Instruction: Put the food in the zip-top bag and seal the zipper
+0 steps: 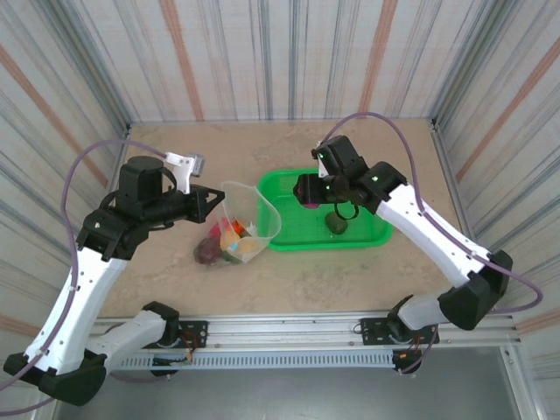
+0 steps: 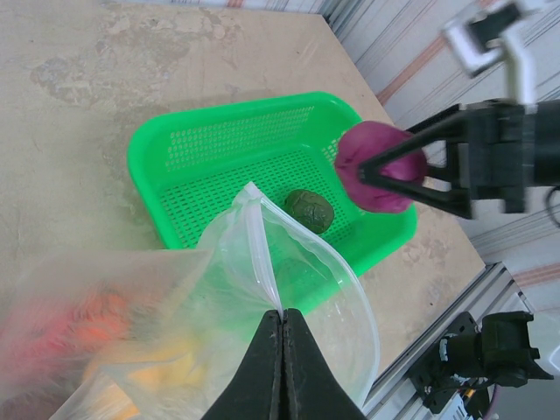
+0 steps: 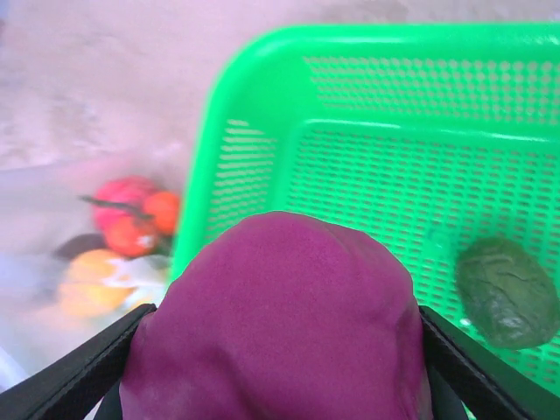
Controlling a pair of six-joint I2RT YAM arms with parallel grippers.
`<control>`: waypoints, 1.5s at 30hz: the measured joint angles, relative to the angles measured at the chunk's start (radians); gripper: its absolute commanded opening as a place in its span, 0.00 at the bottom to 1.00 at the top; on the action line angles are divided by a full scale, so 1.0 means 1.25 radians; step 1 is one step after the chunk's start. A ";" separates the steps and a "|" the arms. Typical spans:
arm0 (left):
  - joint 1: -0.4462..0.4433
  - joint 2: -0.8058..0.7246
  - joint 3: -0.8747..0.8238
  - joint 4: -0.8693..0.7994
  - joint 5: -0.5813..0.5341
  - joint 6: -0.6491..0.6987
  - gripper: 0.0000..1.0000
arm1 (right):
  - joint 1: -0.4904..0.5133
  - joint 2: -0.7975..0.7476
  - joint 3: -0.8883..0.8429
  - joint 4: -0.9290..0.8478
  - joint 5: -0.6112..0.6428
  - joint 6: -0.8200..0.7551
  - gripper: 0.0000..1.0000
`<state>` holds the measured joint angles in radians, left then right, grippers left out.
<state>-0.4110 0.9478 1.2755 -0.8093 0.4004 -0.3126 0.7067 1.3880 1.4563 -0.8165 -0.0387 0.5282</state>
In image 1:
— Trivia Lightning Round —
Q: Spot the purple toy cabbage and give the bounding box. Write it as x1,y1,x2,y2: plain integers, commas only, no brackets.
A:
293,184,321,210

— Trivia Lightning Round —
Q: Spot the green plastic basket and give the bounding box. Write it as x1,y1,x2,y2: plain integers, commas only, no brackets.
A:
256,169,394,253

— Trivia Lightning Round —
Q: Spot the clear zip-top bag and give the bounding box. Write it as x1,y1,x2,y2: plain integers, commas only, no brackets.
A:
193,180,283,267

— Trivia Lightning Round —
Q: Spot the dark green toy avocado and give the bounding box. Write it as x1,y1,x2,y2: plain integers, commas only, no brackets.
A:
325,212,350,236

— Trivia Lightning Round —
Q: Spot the dark red toy fruit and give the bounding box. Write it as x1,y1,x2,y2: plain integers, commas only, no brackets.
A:
194,238,222,266

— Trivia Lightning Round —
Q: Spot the black left connector box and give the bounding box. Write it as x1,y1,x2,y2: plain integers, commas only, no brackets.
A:
150,356,193,378

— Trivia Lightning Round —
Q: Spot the black connector box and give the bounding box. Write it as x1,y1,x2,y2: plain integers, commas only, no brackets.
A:
392,349,424,376
150,356,193,378

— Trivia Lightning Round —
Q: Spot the black right connector box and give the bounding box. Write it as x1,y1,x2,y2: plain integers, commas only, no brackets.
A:
392,349,424,376

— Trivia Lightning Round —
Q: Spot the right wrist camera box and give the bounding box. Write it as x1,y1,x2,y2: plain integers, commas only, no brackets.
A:
311,146,337,180

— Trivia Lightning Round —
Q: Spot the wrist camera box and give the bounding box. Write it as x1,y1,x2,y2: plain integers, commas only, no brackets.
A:
311,146,337,180
164,151,207,194

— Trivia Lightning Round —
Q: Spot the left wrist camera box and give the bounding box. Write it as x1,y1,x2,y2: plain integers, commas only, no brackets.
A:
164,151,207,194

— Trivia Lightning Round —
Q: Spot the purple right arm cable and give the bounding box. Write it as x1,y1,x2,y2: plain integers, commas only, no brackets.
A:
317,112,545,377

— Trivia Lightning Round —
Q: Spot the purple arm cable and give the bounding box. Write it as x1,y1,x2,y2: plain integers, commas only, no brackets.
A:
0,138,170,415
317,112,545,377

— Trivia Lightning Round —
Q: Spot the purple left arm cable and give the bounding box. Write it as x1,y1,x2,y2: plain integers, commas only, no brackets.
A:
0,138,170,415

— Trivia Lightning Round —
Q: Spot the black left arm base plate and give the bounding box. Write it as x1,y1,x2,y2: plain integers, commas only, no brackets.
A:
143,320,209,350

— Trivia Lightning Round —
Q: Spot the aluminium mounting rail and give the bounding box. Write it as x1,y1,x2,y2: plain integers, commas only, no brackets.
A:
45,311,524,354

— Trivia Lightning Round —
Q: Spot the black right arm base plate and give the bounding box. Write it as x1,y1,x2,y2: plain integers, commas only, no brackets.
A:
359,315,440,347

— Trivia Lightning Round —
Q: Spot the white slotted cable duct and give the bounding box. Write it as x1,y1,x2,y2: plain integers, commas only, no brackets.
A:
117,352,424,371

